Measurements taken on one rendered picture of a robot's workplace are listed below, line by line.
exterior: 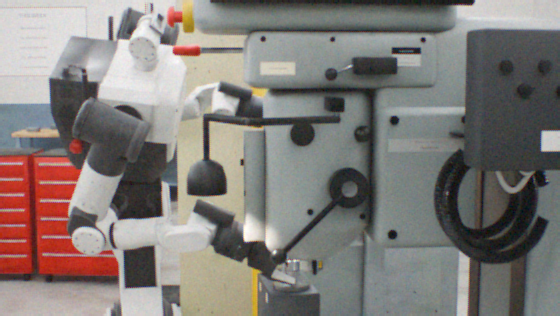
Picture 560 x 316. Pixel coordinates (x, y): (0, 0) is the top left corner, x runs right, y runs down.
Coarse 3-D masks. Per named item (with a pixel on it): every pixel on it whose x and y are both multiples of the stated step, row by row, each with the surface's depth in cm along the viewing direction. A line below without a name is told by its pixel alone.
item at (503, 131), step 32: (480, 32) 114; (512, 32) 113; (544, 32) 114; (480, 64) 114; (512, 64) 113; (544, 64) 113; (480, 96) 114; (512, 96) 114; (544, 96) 115; (480, 128) 115; (512, 128) 115; (544, 128) 115; (480, 160) 115; (512, 160) 115; (544, 160) 116
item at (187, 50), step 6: (174, 48) 154; (180, 48) 154; (186, 48) 154; (192, 48) 154; (198, 48) 155; (204, 48) 155; (210, 48) 155; (216, 48) 155; (222, 48) 156; (228, 48) 156; (234, 48) 156; (240, 48) 156; (174, 54) 155; (180, 54) 155; (186, 54) 155; (192, 54) 155; (198, 54) 155
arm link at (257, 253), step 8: (240, 224) 183; (240, 232) 182; (240, 240) 181; (232, 248) 181; (240, 248) 181; (248, 248) 181; (256, 248) 182; (264, 248) 182; (232, 256) 182; (240, 256) 182; (248, 256) 184; (256, 256) 184; (264, 256) 183; (248, 264) 185; (256, 264) 185; (264, 264) 185; (272, 264) 184; (264, 272) 186; (272, 272) 185
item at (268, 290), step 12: (264, 276) 203; (300, 276) 203; (264, 288) 196; (276, 288) 191; (288, 288) 189; (300, 288) 189; (312, 288) 193; (264, 300) 197; (276, 300) 187; (288, 300) 187; (300, 300) 188; (312, 300) 188; (264, 312) 197; (276, 312) 187; (288, 312) 188; (300, 312) 188; (312, 312) 189
